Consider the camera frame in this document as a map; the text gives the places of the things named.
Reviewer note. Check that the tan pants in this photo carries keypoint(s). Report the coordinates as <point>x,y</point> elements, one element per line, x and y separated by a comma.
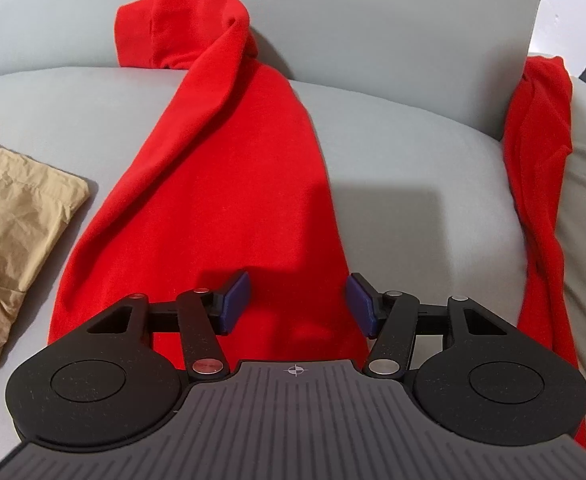
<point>18,210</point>

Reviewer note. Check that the red pants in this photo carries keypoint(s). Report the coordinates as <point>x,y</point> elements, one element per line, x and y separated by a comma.
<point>213,185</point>

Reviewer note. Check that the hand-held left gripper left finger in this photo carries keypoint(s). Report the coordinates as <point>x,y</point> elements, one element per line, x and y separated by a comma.
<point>236,302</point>

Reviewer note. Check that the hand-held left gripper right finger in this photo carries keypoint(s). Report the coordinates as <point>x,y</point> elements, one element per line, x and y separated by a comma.
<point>360,305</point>

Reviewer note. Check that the grey sofa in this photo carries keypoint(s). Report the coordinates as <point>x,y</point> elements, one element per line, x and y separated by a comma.
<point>413,160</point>

